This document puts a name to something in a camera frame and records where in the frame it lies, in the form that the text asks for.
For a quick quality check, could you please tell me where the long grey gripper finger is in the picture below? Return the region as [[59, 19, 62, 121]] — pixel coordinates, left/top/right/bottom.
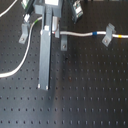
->
[[39, 8, 52, 90]]

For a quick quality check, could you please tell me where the grey gripper block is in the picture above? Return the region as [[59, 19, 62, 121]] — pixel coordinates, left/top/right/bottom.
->
[[34, 0, 62, 38]]

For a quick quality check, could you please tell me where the white cable with coloured bands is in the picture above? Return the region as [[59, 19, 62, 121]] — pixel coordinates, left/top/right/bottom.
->
[[0, 16, 128, 79]]

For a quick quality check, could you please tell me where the green-labelled module top right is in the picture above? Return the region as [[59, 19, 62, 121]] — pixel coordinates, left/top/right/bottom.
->
[[72, 0, 83, 22]]

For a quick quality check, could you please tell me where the green-labelled module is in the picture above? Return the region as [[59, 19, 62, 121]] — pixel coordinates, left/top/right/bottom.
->
[[72, 0, 83, 22], [21, 0, 34, 10]]

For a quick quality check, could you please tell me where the green-labelled module top left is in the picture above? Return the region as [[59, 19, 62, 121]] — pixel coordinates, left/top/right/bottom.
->
[[21, 0, 34, 10]]

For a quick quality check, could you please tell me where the grey middle cable clip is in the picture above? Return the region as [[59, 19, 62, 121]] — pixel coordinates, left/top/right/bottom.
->
[[61, 35, 68, 51]]

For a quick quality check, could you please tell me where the grey cable clip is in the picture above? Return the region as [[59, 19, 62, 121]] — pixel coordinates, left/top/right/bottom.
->
[[102, 23, 115, 46], [19, 23, 30, 44], [61, 35, 68, 51]]

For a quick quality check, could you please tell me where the grey left cable clip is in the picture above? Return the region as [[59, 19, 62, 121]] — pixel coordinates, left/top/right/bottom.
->
[[19, 23, 30, 44]]

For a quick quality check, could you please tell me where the white cable top left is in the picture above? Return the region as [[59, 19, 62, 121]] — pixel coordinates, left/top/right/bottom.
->
[[0, 0, 19, 18]]

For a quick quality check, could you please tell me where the grey right cable clip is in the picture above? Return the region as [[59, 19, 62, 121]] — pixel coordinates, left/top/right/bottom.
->
[[102, 23, 115, 46]]

